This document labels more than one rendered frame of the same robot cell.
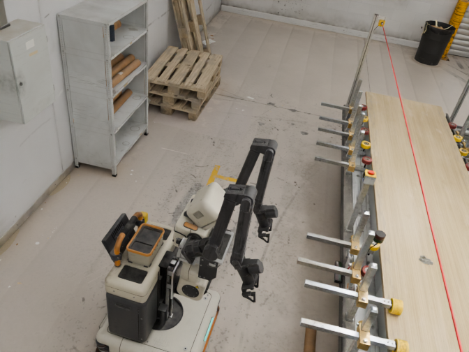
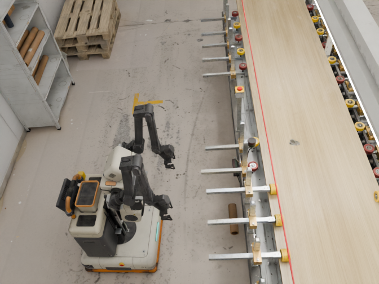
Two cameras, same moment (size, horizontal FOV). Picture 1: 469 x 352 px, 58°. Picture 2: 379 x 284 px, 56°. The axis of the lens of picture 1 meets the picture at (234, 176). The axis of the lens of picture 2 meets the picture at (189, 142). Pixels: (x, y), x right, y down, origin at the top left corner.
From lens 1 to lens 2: 0.63 m
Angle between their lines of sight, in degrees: 14
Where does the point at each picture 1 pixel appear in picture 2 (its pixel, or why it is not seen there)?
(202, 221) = (117, 178)
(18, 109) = not seen: outside the picture
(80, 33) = not seen: outside the picture
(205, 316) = (152, 223)
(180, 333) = (137, 241)
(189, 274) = (125, 209)
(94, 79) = (10, 66)
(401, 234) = (274, 125)
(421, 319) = (293, 191)
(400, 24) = not seen: outside the picture
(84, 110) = (14, 89)
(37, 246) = (20, 205)
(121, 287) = (80, 233)
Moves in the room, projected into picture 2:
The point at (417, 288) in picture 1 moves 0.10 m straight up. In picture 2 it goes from (289, 167) to (290, 160)
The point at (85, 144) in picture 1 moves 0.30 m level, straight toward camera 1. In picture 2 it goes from (26, 114) to (32, 128)
